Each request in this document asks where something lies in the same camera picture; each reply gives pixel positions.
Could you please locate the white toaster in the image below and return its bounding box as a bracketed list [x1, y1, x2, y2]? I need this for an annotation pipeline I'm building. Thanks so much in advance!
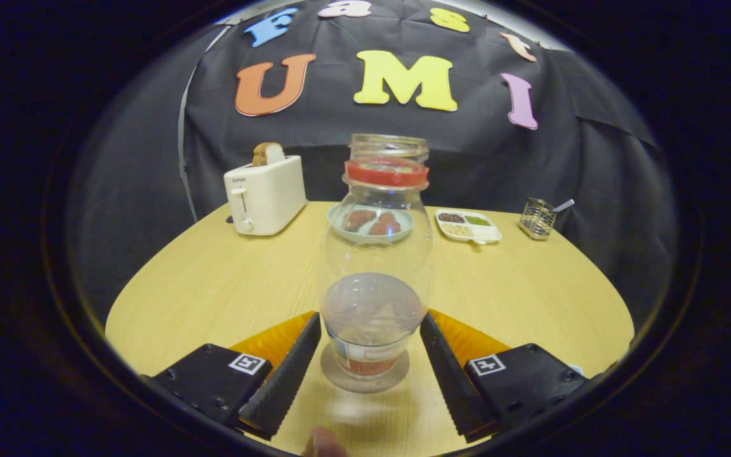
[224, 155, 308, 237]

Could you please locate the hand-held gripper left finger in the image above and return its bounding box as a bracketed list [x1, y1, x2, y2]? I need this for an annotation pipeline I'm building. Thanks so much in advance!
[147, 311, 323, 440]

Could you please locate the bread slice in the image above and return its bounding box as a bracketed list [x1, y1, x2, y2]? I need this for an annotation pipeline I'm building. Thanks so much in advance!
[252, 142, 286, 168]

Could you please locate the metal wire holder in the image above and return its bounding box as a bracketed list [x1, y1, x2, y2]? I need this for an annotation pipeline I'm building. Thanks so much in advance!
[518, 197, 557, 241]

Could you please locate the wooden table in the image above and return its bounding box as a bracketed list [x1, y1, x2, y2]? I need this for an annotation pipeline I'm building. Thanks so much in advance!
[105, 201, 635, 456]

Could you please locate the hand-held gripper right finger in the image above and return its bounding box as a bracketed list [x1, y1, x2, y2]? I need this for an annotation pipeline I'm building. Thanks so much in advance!
[419, 311, 588, 443]

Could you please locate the pale green plate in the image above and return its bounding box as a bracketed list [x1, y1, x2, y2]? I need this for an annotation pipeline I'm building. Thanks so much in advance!
[327, 202, 414, 244]

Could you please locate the white divided dish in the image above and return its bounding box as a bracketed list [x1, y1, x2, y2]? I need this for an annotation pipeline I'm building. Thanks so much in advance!
[435, 209, 503, 245]

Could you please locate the brown meat piece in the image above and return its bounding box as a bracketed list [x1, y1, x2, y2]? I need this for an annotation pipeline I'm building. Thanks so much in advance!
[368, 211, 402, 237]
[343, 209, 378, 233]

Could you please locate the round brown coaster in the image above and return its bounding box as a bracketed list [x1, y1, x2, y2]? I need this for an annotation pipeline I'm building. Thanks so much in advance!
[320, 343, 411, 394]

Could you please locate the clear juice bottle red ring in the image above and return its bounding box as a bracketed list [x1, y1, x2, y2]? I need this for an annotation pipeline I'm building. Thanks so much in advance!
[319, 133, 434, 380]

